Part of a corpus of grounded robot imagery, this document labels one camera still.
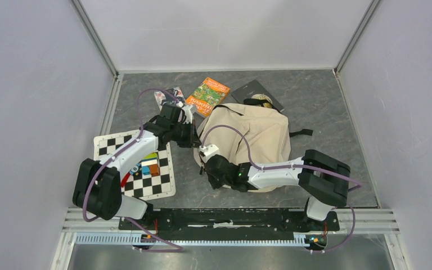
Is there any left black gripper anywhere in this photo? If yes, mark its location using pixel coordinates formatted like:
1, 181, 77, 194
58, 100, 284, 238
169, 120, 202, 148

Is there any cream canvas backpack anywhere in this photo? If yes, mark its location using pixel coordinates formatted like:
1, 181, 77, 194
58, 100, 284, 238
195, 93, 314, 193

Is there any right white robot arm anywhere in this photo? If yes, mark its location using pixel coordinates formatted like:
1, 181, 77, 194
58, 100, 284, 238
199, 146, 350, 230

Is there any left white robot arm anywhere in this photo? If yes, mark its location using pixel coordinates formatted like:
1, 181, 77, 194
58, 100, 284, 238
73, 102, 200, 229

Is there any floral navy book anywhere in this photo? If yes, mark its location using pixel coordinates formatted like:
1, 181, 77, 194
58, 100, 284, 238
154, 87, 186, 110

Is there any colourful block stack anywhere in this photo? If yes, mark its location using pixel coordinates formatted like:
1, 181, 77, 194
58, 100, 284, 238
140, 152, 160, 177

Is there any orange treehouse book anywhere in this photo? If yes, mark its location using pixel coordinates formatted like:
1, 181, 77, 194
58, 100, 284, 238
186, 77, 230, 118

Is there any blue robot figure toy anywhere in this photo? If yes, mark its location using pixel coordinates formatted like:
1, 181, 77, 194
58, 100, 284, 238
129, 163, 141, 176

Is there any checkered chess mat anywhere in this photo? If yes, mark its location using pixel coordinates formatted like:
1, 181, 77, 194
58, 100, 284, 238
93, 130, 176, 200

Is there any red calculator toy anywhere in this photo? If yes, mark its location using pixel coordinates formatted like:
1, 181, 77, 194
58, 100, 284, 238
120, 172, 133, 188

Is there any black book gold emblem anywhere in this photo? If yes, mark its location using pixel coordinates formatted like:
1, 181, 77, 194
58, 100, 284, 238
231, 79, 285, 112

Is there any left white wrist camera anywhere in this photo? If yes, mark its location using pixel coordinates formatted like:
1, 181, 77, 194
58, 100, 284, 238
182, 105, 196, 124

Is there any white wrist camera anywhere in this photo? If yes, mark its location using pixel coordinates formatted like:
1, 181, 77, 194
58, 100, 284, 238
198, 144, 220, 163
182, 105, 196, 124

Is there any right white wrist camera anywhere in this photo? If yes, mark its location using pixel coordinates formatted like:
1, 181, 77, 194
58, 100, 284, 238
198, 144, 220, 163

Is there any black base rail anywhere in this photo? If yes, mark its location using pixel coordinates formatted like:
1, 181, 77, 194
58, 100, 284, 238
119, 208, 340, 248

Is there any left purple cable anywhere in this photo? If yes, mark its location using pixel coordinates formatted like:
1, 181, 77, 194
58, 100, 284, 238
82, 88, 184, 253

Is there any purple cable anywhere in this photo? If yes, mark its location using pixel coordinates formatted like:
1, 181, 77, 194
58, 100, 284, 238
200, 124, 363, 254
82, 88, 184, 253

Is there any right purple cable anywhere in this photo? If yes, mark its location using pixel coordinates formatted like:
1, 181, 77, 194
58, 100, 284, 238
200, 124, 363, 254

